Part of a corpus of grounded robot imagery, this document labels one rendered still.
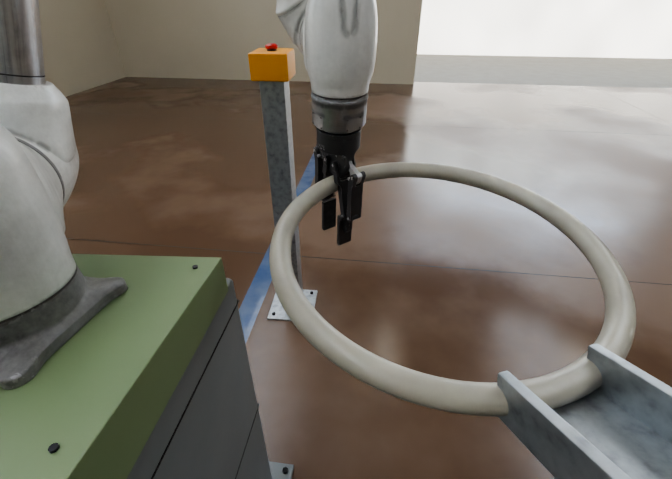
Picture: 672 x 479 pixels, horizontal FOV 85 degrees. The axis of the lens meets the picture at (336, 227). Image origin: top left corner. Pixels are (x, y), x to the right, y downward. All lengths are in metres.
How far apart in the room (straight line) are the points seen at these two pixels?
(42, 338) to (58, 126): 0.30
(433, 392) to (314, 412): 1.07
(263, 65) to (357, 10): 0.70
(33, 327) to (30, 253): 0.09
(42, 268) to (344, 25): 0.47
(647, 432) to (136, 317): 0.56
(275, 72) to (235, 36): 5.38
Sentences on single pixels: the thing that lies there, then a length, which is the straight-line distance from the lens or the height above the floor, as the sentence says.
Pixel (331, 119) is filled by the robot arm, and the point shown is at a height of 1.07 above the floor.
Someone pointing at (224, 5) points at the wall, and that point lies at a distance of 6.61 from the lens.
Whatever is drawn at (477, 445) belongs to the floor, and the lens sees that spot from 1.46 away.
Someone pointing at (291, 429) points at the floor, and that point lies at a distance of 1.41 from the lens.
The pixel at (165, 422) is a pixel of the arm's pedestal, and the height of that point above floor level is 0.77.
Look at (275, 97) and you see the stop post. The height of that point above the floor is 0.95.
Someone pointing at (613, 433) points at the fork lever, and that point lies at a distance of 0.45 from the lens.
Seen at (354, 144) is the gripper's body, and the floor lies 1.02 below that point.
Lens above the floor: 1.24
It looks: 33 degrees down
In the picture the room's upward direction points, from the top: straight up
